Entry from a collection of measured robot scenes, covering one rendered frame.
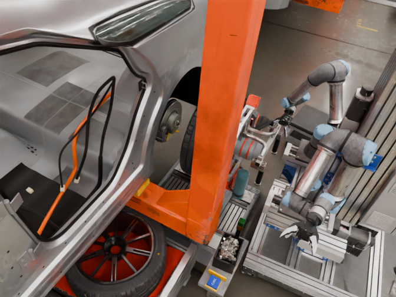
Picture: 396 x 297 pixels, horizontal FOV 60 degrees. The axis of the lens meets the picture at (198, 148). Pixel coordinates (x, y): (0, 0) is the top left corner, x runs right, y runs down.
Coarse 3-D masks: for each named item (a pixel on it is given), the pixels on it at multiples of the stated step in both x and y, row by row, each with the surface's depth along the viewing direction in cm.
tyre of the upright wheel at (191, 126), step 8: (192, 120) 219; (192, 128) 218; (184, 136) 220; (192, 136) 219; (184, 144) 221; (192, 144) 219; (184, 152) 224; (192, 152) 221; (184, 160) 228; (192, 160) 225; (184, 168) 235
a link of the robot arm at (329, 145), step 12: (336, 132) 168; (348, 132) 166; (324, 144) 170; (336, 144) 167; (324, 156) 170; (312, 168) 172; (300, 180) 175; (312, 180) 172; (288, 192) 177; (300, 192) 173; (288, 204) 175; (300, 204) 173
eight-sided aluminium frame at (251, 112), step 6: (246, 108) 228; (252, 108) 229; (252, 114) 238; (246, 120) 221; (240, 126) 216; (252, 126) 256; (240, 132) 217; (234, 156) 266; (234, 162) 266; (240, 162) 264; (234, 168) 258; (228, 180) 247
